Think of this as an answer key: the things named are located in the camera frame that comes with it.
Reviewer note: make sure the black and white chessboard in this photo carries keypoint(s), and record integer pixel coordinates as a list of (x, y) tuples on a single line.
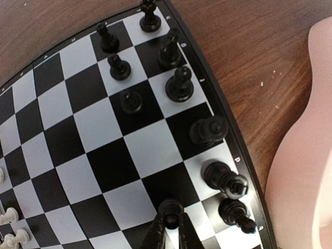
[(82, 173)]

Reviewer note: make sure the pink double pet bowl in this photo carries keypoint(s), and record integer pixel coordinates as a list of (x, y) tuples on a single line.
[(298, 189)]

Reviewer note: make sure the white knight piece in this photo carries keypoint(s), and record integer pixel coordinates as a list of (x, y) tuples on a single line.
[(11, 216)]

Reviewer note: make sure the black rook corner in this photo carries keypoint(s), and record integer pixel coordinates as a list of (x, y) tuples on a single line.
[(150, 22)]

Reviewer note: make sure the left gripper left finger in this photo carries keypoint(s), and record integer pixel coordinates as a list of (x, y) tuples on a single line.
[(155, 236)]

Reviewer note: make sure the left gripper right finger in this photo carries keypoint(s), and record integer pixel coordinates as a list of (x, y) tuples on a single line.
[(188, 237)]

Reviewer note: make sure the black bishop chess piece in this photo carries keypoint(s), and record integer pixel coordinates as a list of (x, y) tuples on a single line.
[(179, 88)]

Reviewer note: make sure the black knight chess piece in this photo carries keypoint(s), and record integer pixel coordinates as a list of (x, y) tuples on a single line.
[(169, 55)]

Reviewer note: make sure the black king chess piece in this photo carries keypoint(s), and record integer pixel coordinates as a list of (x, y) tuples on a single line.
[(217, 175)]

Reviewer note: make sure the black pawn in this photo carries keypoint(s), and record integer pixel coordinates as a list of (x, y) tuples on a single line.
[(171, 209), (119, 69)]

